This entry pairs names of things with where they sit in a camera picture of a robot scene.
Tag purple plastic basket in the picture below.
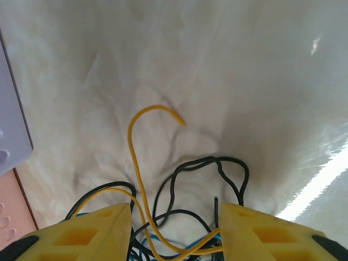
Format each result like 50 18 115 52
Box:
0 27 34 176

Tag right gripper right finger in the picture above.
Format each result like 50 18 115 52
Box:
219 202 348 261

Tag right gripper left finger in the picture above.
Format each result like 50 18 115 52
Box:
0 203 131 261

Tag thin yellow wire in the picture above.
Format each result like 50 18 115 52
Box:
127 105 225 253
65 187 226 261

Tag thin black wire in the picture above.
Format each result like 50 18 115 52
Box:
152 156 250 261
65 181 136 261

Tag thin blue wire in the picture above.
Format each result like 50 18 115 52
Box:
73 213 223 261

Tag pink plastic basket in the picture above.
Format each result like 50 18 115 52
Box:
0 167 39 243

